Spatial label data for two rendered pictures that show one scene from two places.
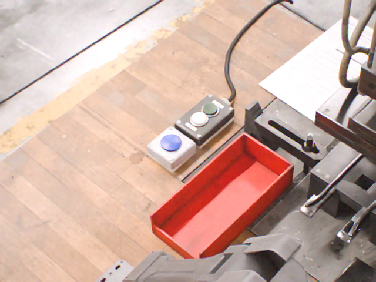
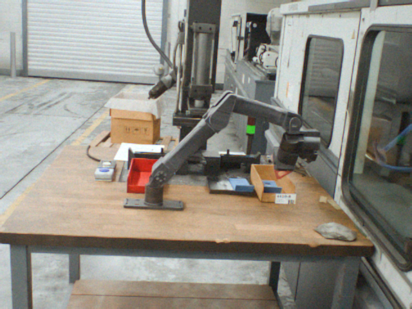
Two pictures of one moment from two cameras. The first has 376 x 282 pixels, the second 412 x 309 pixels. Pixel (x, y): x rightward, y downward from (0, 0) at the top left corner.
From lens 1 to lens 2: 140 cm
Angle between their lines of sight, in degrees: 54
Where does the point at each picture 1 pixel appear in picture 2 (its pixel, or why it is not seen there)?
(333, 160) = not seen: hidden behind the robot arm
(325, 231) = (187, 177)
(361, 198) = (196, 155)
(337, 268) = (203, 182)
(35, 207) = (64, 201)
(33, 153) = (38, 191)
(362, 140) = (195, 119)
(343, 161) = not seen: hidden behind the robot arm
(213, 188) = (134, 179)
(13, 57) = not seen: outside the picture
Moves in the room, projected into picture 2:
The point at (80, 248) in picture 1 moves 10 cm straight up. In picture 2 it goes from (102, 203) to (102, 175)
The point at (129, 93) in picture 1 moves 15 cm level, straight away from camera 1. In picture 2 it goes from (60, 171) to (37, 163)
